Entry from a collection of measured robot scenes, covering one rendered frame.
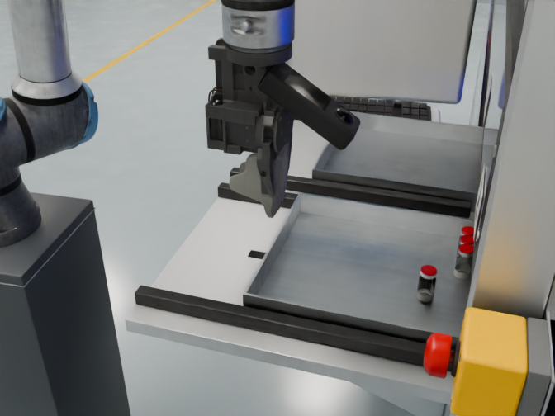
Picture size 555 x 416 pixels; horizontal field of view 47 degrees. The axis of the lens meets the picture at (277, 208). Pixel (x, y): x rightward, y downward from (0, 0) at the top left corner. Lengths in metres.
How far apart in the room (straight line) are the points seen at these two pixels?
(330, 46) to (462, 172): 0.59
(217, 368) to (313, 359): 1.24
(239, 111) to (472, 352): 0.34
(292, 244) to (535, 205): 0.44
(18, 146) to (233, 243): 0.41
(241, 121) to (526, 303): 0.34
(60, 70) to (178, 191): 1.77
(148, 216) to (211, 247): 1.77
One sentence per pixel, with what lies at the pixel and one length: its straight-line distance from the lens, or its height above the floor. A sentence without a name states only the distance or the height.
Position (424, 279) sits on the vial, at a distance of 0.83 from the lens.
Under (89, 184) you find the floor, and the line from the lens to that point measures 3.00.
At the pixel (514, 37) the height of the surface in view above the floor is 1.21.
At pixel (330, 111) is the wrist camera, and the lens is 0.68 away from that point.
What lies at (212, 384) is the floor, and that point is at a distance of 1.94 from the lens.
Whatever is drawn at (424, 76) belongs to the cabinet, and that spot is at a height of 0.87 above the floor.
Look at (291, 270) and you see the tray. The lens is 0.88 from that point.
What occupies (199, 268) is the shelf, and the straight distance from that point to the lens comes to 0.90.
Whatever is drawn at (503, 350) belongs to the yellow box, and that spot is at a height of 1.03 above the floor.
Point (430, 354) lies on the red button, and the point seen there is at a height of 1.01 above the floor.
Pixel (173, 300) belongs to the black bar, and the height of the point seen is 0.90.
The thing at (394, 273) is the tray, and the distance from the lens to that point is 0.89.
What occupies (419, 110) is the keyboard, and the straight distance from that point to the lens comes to 1.57.
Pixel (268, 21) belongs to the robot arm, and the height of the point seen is 1.24.
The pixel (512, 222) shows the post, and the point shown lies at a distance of 0.59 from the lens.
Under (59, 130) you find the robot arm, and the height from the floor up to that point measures 0.96.
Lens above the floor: 1.42
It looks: 32 degrees down
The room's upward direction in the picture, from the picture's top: straight up
